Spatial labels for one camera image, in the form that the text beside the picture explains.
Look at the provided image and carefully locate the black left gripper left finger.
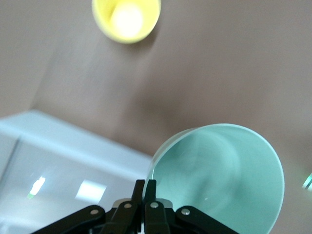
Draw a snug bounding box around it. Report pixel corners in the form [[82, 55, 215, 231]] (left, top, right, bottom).
[[31, 179, 145, 234]]

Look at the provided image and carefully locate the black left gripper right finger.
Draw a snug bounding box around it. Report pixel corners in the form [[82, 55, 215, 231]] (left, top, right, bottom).
[[144, 179, 242, 234]]

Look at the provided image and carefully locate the green ceramic bowl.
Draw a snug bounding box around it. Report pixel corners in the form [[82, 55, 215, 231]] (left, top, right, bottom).
[[145, 123, 285, 234]]

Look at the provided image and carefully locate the yellow plastic cup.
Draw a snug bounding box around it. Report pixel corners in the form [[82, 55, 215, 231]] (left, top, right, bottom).
[[92, 0, 162, 44]]

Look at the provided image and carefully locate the translucent plastic bin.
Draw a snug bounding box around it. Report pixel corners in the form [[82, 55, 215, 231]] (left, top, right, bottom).
[[0, 109, 154, 234]]

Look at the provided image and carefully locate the brown table cover sheet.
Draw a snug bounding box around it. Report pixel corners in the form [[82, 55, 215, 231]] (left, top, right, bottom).
[[0, 0, 312, 234]]

